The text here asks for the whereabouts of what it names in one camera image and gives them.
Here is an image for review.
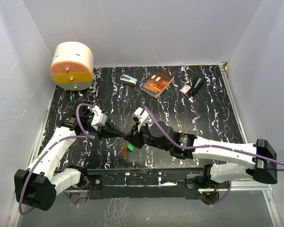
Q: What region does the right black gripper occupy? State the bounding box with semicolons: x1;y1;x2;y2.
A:
124;119;170;151

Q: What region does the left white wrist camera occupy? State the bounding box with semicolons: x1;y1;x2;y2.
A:
91;106;107;130

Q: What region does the black rectangular case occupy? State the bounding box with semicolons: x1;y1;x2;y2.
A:
189;78;205;96

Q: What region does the round pastel drawer cabinet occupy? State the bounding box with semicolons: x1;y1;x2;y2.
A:
50;42;94;91

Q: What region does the small red white card box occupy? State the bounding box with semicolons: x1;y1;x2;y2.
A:
180;85;191;95

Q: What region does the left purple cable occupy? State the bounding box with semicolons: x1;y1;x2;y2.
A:
18;103;97;215

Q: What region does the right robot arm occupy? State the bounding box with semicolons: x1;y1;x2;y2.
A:
124;122;278;188

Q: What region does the orange paperback book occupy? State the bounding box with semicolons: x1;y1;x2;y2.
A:
140;71;174;98

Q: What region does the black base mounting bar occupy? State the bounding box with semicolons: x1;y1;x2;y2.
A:
58;167;230;201

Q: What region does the red keyring opener tool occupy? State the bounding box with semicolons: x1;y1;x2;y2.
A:
121;149;127;157

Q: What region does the purple cable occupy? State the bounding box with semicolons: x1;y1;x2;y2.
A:
143;106;284;206
18;103;97;215

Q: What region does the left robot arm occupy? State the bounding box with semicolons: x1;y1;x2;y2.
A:
14;102;124;215

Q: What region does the teal and white stapler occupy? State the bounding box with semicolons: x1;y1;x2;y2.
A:
120;74;138;86

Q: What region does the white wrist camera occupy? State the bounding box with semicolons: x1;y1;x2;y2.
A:
91;106;107;130
132;107;149;131

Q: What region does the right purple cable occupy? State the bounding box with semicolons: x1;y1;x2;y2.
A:
143;106;284;206

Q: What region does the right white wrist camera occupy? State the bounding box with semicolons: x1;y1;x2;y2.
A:
132;107;149;131

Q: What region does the green tagged key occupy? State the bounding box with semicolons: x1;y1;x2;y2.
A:
126;144;134;152

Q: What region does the aluminium frame rail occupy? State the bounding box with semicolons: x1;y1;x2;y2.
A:
6;171;284;227

